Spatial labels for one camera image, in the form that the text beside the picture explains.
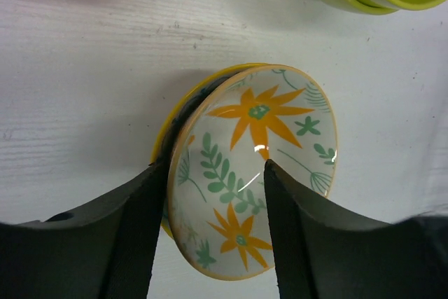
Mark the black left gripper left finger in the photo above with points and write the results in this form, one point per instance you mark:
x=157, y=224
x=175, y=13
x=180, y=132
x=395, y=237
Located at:
x=102, y=249

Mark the yellow floral white bowl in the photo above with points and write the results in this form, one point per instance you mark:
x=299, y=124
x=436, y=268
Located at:
x=216, y=200

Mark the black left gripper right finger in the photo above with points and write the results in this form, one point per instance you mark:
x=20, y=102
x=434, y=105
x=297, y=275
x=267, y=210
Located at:
x=322, y=250

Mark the teal patterned white bowl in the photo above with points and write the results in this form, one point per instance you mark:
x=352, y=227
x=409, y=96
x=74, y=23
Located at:
x=166, y=138

